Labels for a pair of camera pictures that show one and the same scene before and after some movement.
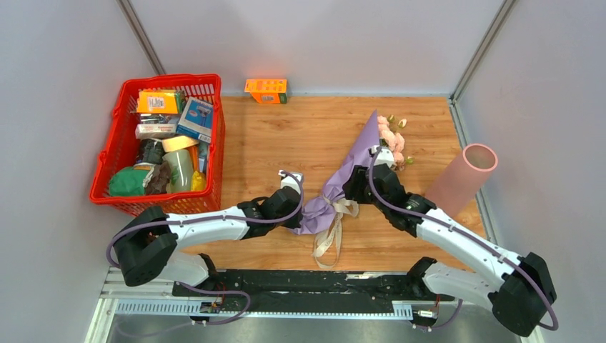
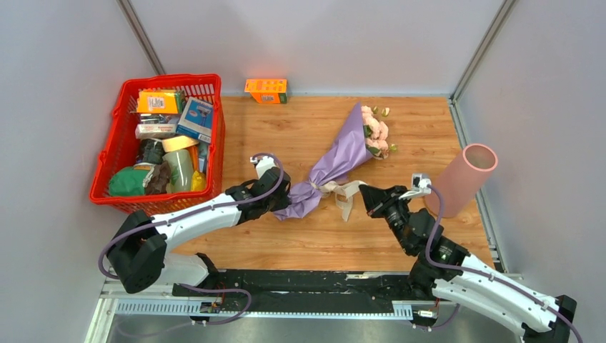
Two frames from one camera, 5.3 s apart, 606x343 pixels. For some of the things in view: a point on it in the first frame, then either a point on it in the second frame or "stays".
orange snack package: (156, 101) stays
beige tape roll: (178, 142) stays
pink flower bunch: (389, 131) -> (376, 132)
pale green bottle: (181, 170) stays
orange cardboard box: (268, 91) stays
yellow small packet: (198, 181) stays
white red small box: (147, 131) stays
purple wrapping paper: (316, 214) -> (348, 149)
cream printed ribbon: (328, 241) -> (342, 191)
